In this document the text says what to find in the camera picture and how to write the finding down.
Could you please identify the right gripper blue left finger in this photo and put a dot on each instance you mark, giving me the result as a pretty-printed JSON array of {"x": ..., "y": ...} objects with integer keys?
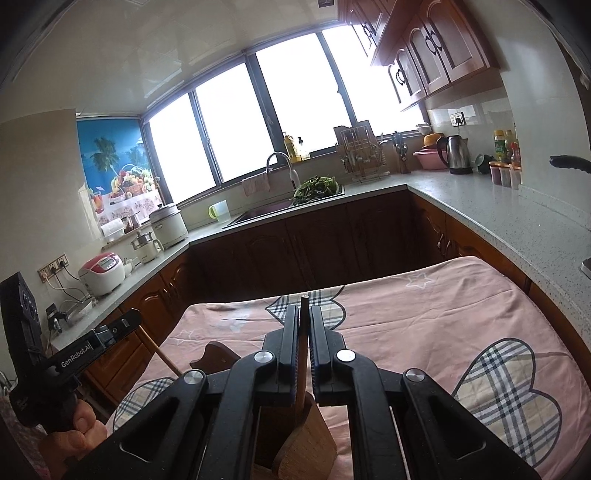
[{"x": 202, "y": 426}]

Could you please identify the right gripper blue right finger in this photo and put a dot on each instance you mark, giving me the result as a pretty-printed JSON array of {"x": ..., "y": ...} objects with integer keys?
[{"x": 404, "y": 425}]

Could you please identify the left hand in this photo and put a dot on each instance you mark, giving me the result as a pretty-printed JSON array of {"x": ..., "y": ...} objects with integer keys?
[{"x": 56, "y": 448}]

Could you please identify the wooden utensil holder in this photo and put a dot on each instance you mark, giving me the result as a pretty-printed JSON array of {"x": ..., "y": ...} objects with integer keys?
[{"x": 294, "y": 443}]

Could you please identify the pink tablecloth with plaid hearts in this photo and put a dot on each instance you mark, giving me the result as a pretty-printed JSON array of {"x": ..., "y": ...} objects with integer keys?
[{"x": 465, "y": 324}]

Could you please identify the white red rice cooker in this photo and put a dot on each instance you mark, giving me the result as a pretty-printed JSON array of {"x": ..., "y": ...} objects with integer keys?
[{"x": 102, "y": 274}]

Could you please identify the small white kettle pot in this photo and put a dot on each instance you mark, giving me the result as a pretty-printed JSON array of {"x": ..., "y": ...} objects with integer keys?
[{"x": 146, "y": 247}]

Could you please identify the lower wooden cabinets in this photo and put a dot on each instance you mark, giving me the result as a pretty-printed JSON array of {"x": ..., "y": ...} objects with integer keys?
[{"x": 359, "y": 240}]

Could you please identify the white electric cooker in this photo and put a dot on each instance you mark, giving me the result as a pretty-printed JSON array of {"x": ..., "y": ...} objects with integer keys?
[{"x": 168, "y": 225}]

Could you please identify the tropical fruit poster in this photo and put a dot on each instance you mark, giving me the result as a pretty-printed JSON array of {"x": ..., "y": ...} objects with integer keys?
[{"x": 117, "y": 170}]

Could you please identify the gas stove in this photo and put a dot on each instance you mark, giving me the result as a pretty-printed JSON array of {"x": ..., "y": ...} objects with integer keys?
[{"x": 585, "y": 267}]

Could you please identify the green vegetables in sink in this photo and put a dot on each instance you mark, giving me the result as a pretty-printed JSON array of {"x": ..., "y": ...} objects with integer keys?
[{"x": 318, "y": 187}]

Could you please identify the chrome sink faucet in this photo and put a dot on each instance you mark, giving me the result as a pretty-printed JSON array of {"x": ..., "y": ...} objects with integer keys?
[{"x": 283, "y": 161}]

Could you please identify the pink plastic basin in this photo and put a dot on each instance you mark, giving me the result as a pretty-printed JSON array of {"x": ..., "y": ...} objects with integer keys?
[{"x": 430, "y": 159}]

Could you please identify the dish drying rack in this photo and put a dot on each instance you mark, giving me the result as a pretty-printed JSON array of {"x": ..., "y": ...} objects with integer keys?
[{"x": 361, "y": 152}]

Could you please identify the spice jar set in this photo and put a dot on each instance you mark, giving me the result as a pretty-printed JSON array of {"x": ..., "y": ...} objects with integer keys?
[{"x": 506, "y": 175}]

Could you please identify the steel electric kettle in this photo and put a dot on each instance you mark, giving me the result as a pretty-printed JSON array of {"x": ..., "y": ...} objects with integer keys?
[{"x": 454, "y": 153}]

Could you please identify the yellow oil bottle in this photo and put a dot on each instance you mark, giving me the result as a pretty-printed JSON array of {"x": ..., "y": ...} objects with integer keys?
[{"x": 291, "y": 149}]

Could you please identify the knife block with knives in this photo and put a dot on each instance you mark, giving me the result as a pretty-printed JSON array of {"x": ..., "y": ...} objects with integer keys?
[{"x": 402, "y": 149}]

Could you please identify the black wok with lid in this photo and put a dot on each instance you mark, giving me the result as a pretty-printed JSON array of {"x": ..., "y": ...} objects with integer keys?
[{"x": 570, "y": 162}]

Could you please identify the wall power outlet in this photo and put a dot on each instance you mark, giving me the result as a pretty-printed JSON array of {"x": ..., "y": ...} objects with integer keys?
[{"x": 51, "y": 269}]

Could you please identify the green handled plastic jug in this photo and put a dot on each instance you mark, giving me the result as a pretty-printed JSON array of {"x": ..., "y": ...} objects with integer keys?
[{"x": 219, "y": 211}]

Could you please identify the upper wooden wall cabinets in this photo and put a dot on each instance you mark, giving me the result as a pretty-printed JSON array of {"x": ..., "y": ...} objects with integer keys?
[{"x": 427, "y": 46}]

